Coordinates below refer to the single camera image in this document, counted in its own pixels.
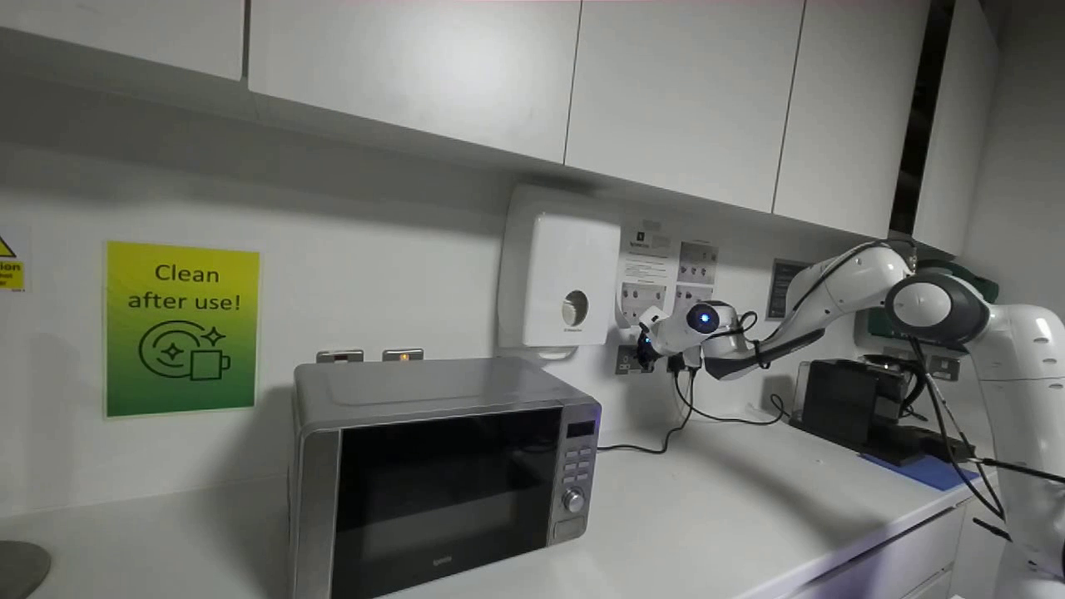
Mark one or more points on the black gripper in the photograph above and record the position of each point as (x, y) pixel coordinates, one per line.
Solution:
(659, 339)

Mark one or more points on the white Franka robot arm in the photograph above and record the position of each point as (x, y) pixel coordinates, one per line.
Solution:
(1033, 354)

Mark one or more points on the black power plug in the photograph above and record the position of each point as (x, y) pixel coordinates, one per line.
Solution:
(681, 372)

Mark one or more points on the laminated instruction sheet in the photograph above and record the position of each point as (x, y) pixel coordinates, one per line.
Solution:
(695, 271)
(648, 268)

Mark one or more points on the black coffee machine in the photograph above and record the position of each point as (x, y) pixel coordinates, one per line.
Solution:
(850, 400)

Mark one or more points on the silver microwave oven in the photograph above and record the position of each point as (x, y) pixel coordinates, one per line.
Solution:
(444, 500)

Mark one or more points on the white upper cabinet door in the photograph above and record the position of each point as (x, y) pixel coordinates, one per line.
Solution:
(678, 86)
(410, 62)
(112, 29)
(850, 110)

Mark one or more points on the black flat object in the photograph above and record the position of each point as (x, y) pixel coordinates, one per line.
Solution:
(915, 443)

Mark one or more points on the white counter base cabinet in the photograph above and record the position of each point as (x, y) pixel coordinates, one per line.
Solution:
(886, 552)

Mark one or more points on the white tall cabinet panel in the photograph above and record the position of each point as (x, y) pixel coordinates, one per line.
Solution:
(961, 110)

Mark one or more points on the green clean after use sign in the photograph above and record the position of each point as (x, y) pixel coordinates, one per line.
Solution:
(184, 330)

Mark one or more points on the yellow warning sticker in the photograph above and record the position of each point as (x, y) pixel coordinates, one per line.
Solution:
(6, 268)

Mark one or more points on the grey round dish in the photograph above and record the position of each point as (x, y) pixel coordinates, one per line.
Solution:
(22, 570)

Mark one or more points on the white wall dispenser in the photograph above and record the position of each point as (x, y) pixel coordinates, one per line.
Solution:
(566, 277)

